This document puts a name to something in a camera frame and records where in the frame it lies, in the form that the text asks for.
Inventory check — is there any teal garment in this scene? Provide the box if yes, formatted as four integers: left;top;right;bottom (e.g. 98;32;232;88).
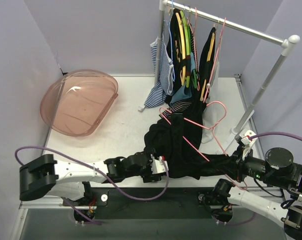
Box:
169;85;192;105

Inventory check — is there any green hanger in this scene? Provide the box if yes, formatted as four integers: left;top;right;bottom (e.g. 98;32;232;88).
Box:
180;11;198;90

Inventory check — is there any light blue hanger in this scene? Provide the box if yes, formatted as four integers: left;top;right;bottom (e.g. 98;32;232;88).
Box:
168;1;175;82

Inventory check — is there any white clothes rack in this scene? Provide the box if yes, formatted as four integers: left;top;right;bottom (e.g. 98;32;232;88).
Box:
137;0;301;148

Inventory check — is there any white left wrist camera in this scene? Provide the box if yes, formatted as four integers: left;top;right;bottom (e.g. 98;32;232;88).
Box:
151;156;168;175

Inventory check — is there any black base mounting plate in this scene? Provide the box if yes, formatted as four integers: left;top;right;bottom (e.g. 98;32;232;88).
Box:
62;187;243;221

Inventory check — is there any aluminium frame rail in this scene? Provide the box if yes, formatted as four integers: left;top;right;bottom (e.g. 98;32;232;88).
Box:
18;187;288;211

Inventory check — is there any yellow hanger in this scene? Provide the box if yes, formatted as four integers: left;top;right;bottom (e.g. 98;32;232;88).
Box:
199;27;216;100
175;13;186;86

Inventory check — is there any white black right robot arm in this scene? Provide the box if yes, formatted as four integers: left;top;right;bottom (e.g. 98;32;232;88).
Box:
212;147;302;240

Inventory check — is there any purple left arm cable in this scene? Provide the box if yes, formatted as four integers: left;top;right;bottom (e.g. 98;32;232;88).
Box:
14;146;170;226

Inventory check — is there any blue white striped top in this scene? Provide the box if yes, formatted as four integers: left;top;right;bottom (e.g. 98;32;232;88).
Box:
144;34;174;109

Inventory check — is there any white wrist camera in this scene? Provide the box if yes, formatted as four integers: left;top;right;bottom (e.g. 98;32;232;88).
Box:
151;156;168;175
234;127;258;161

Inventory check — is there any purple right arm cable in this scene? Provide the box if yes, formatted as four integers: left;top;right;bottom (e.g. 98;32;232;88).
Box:
225;131;302;227

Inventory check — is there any black tank top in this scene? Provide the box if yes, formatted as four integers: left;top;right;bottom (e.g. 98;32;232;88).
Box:
166;113;237;180

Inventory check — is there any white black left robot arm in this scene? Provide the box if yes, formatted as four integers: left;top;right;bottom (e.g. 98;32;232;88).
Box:
19;148;169;206

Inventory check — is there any black hanging garment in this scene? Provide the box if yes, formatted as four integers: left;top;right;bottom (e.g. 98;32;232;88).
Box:
144;8;207;159

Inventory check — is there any pink hanger with garment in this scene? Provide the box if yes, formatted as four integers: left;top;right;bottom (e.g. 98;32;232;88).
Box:
201;18;226;103

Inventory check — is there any pink wire hanger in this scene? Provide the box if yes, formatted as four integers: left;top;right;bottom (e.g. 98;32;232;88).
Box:
159;100;248;191

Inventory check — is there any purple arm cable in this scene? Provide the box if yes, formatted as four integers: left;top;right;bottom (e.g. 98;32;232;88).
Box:
14;146;170;226
225;131;302;227

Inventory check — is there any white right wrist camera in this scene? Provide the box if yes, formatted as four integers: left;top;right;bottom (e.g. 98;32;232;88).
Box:
234;127;258;161

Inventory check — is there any pink translucent plastic basin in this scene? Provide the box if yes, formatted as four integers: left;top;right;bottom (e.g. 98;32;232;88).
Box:
40;69;118;137

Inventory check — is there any black multicolour striped garment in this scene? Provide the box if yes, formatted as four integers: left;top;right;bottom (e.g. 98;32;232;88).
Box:
161;99;192;118

